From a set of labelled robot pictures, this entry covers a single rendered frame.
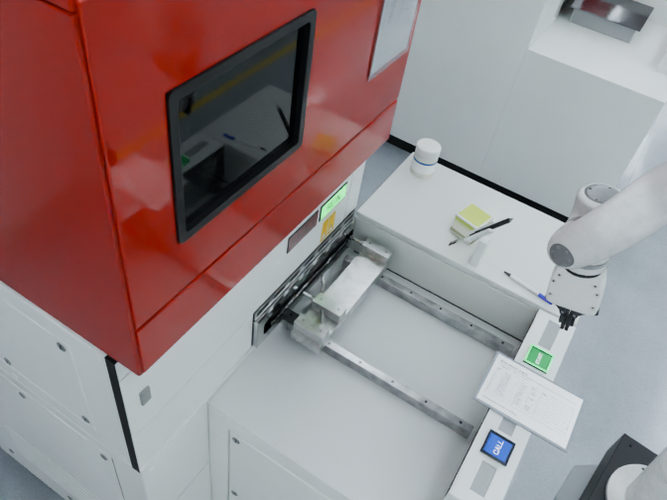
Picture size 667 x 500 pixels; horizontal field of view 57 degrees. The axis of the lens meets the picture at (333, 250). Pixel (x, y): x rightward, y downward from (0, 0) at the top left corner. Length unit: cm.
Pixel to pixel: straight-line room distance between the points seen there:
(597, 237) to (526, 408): 46
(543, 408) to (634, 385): 153
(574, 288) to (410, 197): 62
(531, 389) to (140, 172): 98
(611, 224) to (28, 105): 84
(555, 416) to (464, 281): 42
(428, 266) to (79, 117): 114
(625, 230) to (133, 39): 78
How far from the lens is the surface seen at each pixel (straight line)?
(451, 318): 162
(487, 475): 129
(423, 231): 163
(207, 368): 132
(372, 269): 162
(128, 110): 67
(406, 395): 145
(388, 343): 155
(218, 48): 75
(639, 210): 108
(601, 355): 292
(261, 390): 144
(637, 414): 283
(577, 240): 109
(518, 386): 141
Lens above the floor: 206
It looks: 46 degrees down
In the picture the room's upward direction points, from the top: 11 degrees clockwise
